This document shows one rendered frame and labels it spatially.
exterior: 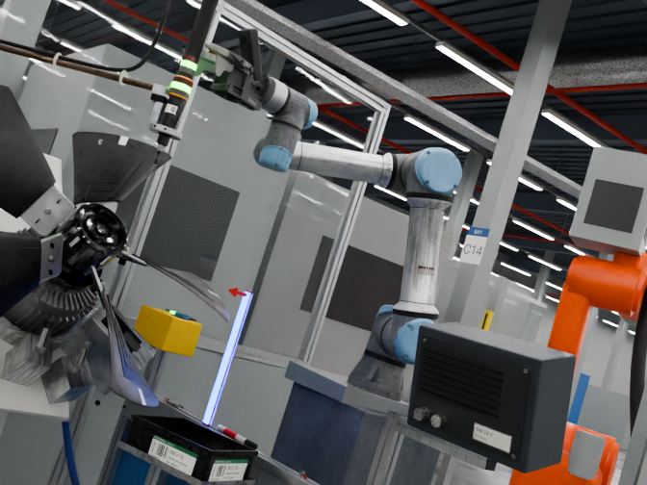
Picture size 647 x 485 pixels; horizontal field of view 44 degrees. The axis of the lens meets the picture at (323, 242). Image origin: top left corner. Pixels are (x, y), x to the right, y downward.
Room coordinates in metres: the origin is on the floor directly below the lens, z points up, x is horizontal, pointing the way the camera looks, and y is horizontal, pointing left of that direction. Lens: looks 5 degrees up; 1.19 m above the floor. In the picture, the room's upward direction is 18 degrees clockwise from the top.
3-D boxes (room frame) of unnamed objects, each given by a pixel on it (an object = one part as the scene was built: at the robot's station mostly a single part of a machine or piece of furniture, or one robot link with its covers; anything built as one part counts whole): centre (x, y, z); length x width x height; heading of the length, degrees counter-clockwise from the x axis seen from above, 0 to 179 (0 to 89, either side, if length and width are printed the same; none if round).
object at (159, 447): (1.69, 0.13, 0.84); 0.22 x 0.17 x 0.07; 58
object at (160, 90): (1.68, 0.40, 1.50); 0.09 x 0.07 x 0.10; 78
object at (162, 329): (2.14, 0.33, 1.02); 0.16 x 0.10 x 0.11; 43
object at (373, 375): (2.14, -0.25, 1.09); 0.15 x 0.15 x 0.10
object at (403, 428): (1.46, -0.30, 1.04); 0.24 x 0.03 x 0.03; 43
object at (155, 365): (2.14, 0.33, 0.92); 0.03 x 0.03 x 0.12; 43
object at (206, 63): (1.75, 0.39, 1.64); 0.09 x 0.03 x 0.06; 111
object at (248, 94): (1.78, 0.28, 1.64); 0.12 x 0.08 x 0.09; 133
